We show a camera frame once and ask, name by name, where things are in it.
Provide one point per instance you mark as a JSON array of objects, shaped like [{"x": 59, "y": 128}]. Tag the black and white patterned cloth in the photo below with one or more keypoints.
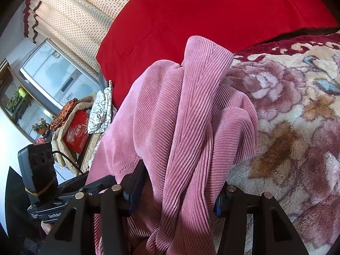
[{"x": 99, "y": 114}]

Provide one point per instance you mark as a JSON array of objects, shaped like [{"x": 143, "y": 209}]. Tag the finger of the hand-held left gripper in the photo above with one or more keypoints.
[{"x": 99, "y": 185}]

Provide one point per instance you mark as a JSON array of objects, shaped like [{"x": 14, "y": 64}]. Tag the red box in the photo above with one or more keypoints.
[{"x": 77, "y": 132}]

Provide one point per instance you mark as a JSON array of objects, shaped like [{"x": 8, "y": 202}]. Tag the floral fleece blanket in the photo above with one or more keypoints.
[{"x": 292, "y": 127}]

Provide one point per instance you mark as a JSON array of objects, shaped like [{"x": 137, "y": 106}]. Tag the red pillow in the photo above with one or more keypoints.
[{"x": 212, "y": 13}]

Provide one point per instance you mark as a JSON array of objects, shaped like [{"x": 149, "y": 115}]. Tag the cream dotted curtain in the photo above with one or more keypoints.
[{"x": 79, "y": 13}]

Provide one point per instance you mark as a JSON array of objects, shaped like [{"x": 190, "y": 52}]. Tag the beige cloth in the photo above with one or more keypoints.
[{"x": 83, "y": 103}]

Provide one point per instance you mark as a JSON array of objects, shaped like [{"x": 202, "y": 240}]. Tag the orange patterned cloth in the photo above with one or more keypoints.
[{"x": 63, "y": 111}]

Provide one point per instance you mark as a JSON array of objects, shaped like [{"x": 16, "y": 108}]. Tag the green potted plant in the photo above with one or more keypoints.
[{"x": 17, "y": 98}]

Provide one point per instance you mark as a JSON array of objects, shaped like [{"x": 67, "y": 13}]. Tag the flowering potted plant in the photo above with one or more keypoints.
[{"x": 41, "y": 126}]

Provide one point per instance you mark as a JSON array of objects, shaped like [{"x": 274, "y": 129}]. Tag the person's left hand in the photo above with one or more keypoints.
[{"x": 46, "y": 228}]

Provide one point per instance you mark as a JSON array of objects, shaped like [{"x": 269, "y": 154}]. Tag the window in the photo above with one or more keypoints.
[{"x": 53, "y": 69}]

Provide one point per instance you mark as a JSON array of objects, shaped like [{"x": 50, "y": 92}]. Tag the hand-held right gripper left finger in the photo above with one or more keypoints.
[{"x": 135, "y": 192}]

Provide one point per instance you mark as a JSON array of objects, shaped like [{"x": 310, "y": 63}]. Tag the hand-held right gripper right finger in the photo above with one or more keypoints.
[{"x": 218, "y": 207}]

